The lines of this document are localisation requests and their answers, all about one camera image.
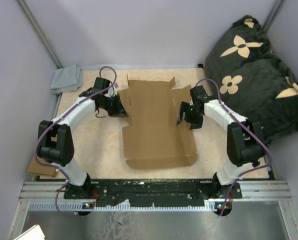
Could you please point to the right grey aluminium frame post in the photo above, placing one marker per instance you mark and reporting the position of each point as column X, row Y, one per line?
column 273, row 14

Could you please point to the small brown cardboard piece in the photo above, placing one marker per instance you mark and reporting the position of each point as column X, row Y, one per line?
column 40, row 170

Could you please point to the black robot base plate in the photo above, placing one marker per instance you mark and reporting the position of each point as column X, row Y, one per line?
column 149, row 193

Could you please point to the black flower pattern pillow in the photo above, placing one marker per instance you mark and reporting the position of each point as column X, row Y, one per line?
column 252, row 81

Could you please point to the white paper sheet corner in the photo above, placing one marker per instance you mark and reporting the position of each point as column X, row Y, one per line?
column 34, row 233

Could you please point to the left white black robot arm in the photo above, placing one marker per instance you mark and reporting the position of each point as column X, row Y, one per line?
column 55, row 138

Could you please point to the aluminium rail front frame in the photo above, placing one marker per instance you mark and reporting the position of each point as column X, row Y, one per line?
column 49, row 195

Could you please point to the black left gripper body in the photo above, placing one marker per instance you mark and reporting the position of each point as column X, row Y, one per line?
column 112, row 105

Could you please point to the light blue folded cloth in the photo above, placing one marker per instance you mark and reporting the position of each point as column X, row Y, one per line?
column 67, row 79

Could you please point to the grey aluminium frame post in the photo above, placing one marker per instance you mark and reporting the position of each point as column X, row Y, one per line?
column 273, row 14
column 42, row 37

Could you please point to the brown cardboard box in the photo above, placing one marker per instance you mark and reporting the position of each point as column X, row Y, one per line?
column 153, row 140

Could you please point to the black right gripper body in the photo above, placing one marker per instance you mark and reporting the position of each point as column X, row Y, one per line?
column 192, row 116

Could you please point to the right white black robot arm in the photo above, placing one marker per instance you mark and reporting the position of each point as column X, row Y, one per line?
column 243, row 146

